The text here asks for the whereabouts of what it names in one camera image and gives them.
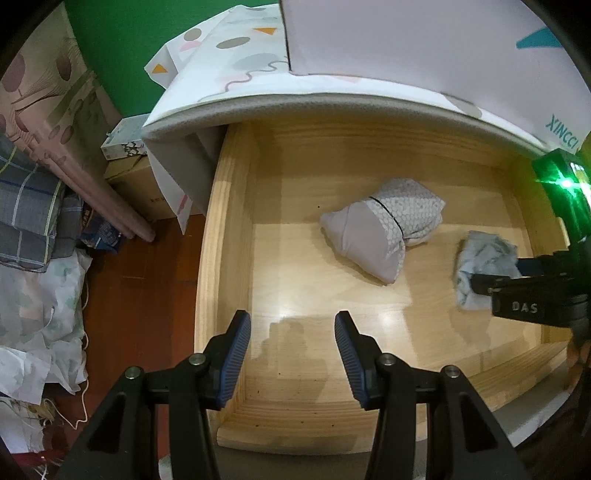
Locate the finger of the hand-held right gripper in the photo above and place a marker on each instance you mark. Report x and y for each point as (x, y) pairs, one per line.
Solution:
(531, 266)
(485, 282)

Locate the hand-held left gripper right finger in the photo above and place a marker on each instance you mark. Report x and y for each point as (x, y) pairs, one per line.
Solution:
(351, 364)

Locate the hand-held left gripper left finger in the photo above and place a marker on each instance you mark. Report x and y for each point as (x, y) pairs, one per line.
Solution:
(235, 360)

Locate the light blue patterned underwear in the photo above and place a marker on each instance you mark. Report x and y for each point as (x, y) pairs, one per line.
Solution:
(480, 258)

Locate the white cardboard box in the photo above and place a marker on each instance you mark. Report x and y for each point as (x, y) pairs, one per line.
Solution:
(392, 37)

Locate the grey rolled underwear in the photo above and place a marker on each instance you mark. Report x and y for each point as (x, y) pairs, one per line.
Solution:
(364, 235)

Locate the black elastic band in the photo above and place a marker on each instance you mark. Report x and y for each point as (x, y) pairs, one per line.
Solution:
(390, 217)

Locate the blue packet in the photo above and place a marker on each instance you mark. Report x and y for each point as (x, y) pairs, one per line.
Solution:
(104, 233)

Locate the brown cardboard box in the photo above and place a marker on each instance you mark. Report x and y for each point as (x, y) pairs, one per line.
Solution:
(138, 189)

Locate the white leaf-print bedding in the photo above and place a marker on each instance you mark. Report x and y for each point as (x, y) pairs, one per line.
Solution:
(37, 304)

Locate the small printed tissue box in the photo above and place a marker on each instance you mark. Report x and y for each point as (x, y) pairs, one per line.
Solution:
(124, 138)

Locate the grey plaid blanket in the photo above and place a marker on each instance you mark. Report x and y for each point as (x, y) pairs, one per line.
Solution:
(27, 203)

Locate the white patterned cloth cover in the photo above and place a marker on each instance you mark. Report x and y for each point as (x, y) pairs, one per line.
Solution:
(240, 60)

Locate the green foam mat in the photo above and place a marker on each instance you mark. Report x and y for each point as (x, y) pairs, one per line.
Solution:
(138, 55)

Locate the beige leaf-print curtain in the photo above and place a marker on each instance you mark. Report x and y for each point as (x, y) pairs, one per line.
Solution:
(41, 92)

